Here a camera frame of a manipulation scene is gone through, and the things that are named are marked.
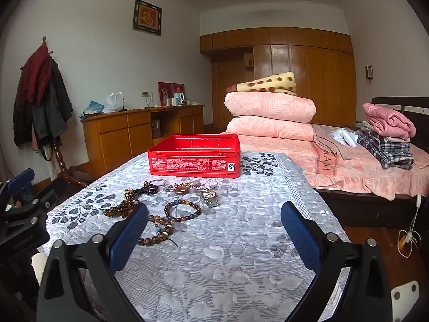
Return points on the dark wooden bed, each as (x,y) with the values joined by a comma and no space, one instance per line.
(385,100)

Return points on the silver wristwatch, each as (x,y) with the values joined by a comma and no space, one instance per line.
(209,199)

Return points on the blue folded cloth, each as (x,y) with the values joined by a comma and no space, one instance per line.
(92,109)

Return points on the wooden sideboard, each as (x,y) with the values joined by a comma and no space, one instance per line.
(117,137)

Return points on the grey paper bag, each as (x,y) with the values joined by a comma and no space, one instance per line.
(156,129)

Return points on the red hanging garment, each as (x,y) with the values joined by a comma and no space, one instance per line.
(33,77)

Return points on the large red picture frame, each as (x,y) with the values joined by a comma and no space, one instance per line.
(164,92)

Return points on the pink folded quilt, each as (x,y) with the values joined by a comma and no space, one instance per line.
(268,129)
(268,107)

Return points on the pink bedspread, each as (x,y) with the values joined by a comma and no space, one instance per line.
(362,181)

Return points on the red tin box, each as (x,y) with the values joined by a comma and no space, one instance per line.
(194,164)

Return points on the dark hanging jackets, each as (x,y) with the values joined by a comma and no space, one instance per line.
(50,114)

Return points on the white electric kettle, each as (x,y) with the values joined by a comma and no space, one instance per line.
(178,98)

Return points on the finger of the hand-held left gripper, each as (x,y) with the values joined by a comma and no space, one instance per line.
(45,198)
(20,181)

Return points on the white plastic bag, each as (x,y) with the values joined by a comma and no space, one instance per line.
(114,102)

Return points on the framed wall picture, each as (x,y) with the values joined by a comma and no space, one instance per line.
(147,16)

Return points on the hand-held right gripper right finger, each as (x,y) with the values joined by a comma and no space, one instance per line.
(300,234)

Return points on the spotted yellow pillow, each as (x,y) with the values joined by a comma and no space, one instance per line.
(268,84)

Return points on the small red picture frame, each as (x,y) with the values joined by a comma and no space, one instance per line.
(177,87)

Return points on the wooden wardrobe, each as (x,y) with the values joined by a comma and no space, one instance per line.
(318,73)

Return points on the beige printed cloth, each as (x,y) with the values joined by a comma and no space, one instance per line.
(328,157)

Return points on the white crumpled cloth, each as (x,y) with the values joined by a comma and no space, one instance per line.
(345,137)

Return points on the wall socket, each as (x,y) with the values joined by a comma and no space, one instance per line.
(146,93)

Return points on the grey slippers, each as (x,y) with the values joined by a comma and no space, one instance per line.
(78,176)

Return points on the wooden coat rack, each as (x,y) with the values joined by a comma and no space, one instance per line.
(62,164)

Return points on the pink folded blanket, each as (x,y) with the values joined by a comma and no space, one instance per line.
(388,119)

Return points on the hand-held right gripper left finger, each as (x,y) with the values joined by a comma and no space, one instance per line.
(129,238)

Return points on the plaid folded clothes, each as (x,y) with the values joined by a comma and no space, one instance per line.
(385,151)

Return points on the small wall device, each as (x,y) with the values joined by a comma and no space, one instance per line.
(369,72)

